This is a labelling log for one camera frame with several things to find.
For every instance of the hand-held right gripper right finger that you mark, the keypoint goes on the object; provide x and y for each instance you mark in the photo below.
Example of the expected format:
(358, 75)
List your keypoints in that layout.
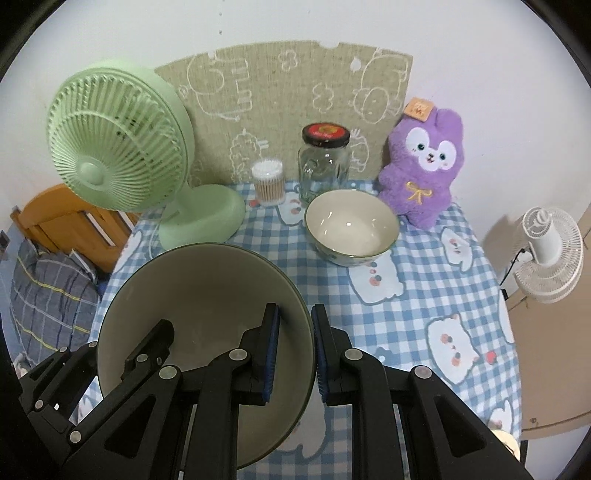
(319, 355)

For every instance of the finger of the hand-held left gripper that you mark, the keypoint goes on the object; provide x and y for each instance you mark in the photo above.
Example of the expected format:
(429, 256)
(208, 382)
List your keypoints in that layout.
(60, 369)
(147, 346)

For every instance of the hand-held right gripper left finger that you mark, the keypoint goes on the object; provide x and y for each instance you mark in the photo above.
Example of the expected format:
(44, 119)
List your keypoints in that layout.
(272, 350)

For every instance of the green floral ceramic bowl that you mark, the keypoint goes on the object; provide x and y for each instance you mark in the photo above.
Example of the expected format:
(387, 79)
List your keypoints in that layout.
(207, 290)
(351, 226)

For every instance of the grey plaid pillow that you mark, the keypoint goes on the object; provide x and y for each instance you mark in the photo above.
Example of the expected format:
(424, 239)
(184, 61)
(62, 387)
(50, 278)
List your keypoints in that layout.
(51, 304)

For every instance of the blue checked tablecloth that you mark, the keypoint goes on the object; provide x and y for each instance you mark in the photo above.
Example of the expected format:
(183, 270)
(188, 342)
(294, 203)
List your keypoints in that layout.
(415, 300)

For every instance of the wooden bed headboard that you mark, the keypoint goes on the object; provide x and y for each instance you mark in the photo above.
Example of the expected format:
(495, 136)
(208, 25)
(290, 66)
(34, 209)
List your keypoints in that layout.
(55, 217)

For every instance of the cotton swab container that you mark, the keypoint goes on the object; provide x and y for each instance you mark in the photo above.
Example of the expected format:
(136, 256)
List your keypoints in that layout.
(267, 184)

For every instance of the glass jar with black lid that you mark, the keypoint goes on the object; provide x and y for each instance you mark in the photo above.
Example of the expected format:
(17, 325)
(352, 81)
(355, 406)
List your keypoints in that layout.
(323, 166)

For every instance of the purple plush toy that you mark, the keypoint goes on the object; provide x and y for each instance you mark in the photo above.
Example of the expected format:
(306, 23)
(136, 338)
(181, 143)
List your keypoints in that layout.
(420, 184)

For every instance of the green desk fan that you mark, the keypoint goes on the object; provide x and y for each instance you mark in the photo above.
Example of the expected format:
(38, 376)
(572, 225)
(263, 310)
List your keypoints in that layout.
(115, 138)

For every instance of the white clip fan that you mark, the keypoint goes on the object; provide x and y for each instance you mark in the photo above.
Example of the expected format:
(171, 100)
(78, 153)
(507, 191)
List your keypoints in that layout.
(549, 258)

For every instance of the green patterned mat board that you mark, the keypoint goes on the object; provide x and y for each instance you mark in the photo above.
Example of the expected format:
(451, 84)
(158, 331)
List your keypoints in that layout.
(286, 92)

